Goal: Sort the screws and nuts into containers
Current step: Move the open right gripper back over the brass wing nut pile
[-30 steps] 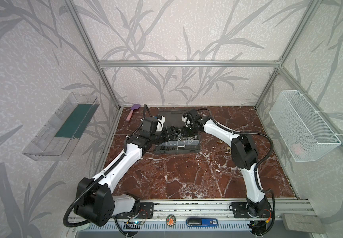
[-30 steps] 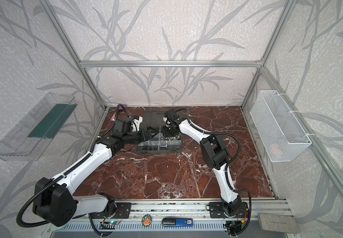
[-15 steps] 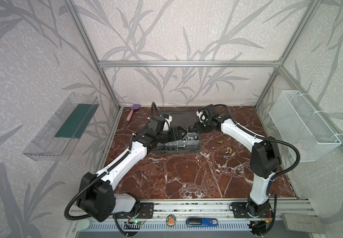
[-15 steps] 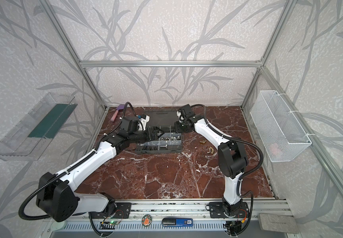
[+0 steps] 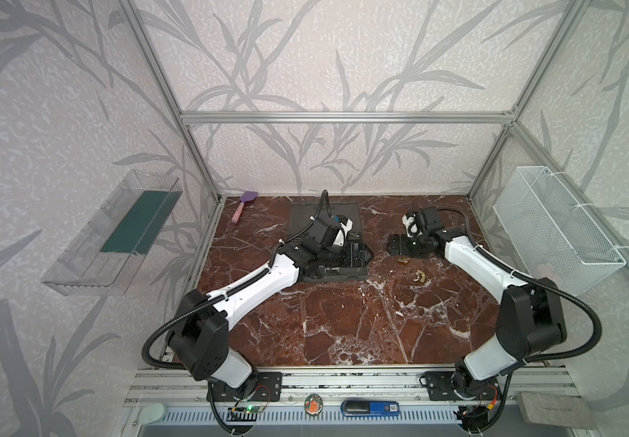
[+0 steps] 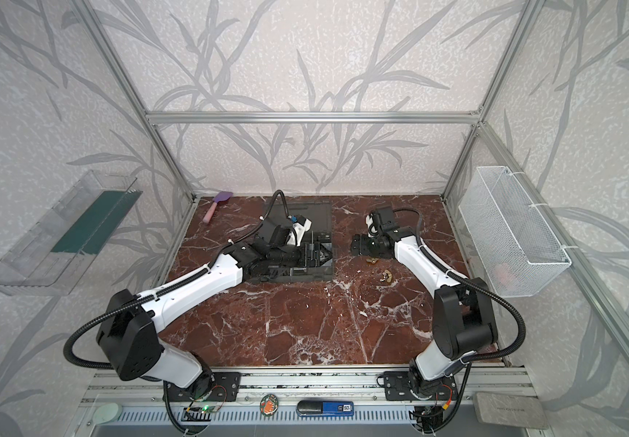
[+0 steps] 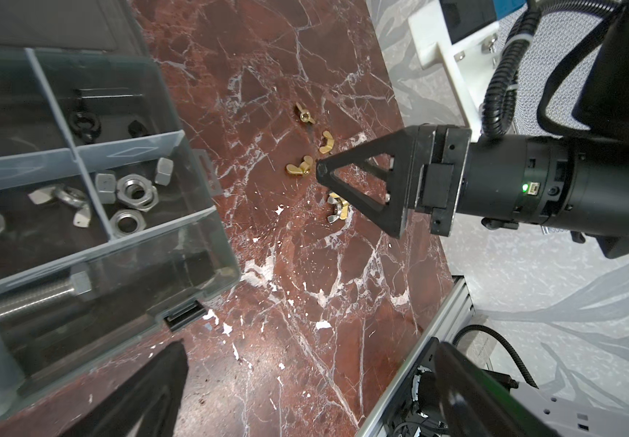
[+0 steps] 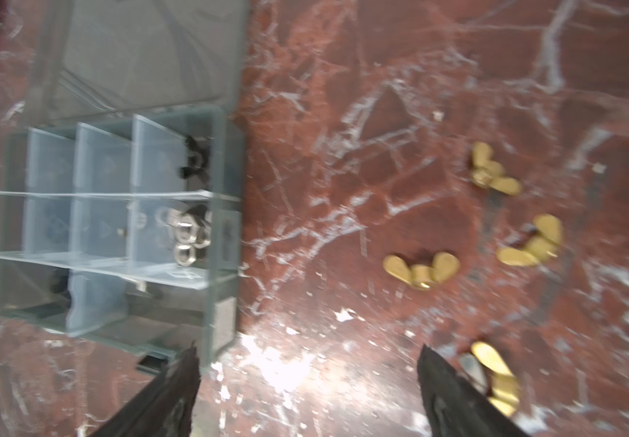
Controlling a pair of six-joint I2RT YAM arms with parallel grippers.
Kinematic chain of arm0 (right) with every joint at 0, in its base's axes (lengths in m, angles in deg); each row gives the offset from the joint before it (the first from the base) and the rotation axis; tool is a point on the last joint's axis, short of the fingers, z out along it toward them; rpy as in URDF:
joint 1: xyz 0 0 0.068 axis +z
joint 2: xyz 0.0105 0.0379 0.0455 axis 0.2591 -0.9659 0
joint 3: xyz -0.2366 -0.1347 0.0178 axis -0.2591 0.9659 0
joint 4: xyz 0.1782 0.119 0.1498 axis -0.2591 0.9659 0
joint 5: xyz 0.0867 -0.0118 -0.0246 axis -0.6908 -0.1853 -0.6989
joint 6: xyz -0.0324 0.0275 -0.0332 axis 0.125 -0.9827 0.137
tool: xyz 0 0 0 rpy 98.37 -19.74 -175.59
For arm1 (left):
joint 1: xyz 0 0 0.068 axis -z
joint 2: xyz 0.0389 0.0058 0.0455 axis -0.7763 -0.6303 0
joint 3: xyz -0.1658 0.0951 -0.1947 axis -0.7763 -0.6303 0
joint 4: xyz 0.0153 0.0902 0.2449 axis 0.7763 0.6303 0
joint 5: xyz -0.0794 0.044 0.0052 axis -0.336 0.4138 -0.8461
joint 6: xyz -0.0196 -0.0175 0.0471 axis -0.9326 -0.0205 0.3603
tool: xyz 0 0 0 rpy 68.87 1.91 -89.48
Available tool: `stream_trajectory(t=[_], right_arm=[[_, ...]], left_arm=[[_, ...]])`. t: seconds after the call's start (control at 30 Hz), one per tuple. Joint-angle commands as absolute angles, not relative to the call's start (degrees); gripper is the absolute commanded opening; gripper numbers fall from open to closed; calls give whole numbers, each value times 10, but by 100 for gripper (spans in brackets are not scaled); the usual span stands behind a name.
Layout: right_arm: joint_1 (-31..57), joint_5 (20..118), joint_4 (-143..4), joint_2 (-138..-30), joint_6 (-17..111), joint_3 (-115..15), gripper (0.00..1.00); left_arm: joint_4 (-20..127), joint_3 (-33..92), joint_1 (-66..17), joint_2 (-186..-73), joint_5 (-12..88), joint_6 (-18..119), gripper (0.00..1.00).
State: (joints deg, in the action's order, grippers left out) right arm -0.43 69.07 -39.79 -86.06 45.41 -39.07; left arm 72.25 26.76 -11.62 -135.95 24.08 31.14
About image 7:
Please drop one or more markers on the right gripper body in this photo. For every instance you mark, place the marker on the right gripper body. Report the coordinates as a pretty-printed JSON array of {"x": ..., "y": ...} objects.
[{"x": 441, "y": 153}]

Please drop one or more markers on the black wing nut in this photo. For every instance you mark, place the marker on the black wing nut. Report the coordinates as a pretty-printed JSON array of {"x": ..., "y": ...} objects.
[{"x": 84, "y": 124}]

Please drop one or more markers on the steel wing nut lower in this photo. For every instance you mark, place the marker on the steel wing nut lower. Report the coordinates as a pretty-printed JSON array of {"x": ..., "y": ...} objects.
[{"x": 332, "y": 210}]

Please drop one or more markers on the small black hex nut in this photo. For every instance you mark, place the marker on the small black hex nut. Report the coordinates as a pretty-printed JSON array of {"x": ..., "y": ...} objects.
[{"x": 136, "y": 129}]

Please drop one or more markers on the brass wing nut right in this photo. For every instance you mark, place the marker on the brass wing nut right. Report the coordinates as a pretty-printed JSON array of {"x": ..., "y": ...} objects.
[{"x": 345, "y": 212}]

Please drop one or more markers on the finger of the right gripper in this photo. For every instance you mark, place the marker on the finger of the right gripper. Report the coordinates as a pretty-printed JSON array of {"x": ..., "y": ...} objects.
[{"x": 396, "y": 159}]

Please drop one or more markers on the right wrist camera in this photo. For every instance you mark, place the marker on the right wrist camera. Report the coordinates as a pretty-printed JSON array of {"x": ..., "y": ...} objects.
[{"x": 462, "y": 36}]

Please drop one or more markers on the brass wing nut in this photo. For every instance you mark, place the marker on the brass wing nut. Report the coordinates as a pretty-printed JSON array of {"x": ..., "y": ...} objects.
[
  {"x": 345, "y": 212},
  {"x": 303, "y": 169},
  {"x": 304, "y": 114},
  {"x": 328, "y": 143}
]

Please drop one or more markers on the brass wing nut far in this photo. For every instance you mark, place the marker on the brass wing nut far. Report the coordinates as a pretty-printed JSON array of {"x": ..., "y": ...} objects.
[{"x": 304, "y": 114}]

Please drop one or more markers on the brass wing nut bottom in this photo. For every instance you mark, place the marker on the brass wing nut bottom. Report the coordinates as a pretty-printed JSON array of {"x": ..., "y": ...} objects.
[{"x": 328, "y": 143}]

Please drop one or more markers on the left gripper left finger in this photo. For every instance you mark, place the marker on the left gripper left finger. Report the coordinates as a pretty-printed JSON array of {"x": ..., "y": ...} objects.
[{"x": 148, "y": 402}]

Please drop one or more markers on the brass wing nut left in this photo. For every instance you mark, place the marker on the brass wing nut left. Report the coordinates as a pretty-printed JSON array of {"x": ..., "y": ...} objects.
[{"x": 303, "y": 169}]

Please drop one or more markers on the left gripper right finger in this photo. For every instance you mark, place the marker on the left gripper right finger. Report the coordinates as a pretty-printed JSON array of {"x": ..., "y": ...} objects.
[{"x": 474, "y": 404}]

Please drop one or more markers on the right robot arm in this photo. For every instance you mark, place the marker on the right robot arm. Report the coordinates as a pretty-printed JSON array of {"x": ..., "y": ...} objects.
[{"x": 573, "y": 177}]

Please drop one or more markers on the grey plastic organizer box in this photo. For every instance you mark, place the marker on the grey plastic organizer box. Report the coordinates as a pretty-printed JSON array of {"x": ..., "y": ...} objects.
[{"x": 108, "y": 228}]

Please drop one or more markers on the steel hex nut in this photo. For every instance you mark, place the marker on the steel hex nut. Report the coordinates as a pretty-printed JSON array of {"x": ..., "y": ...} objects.
[
  {"x": 136, "y": 192},
  {"x": 126, "y": 222},
  {"x": 163, "y": 172},
  {"x": 105, "y": 184}
]

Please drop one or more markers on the steel hex bolt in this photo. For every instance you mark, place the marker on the steel hex bolt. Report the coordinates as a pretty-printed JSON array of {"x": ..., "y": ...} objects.
[{"x": 42, "y": 296}]

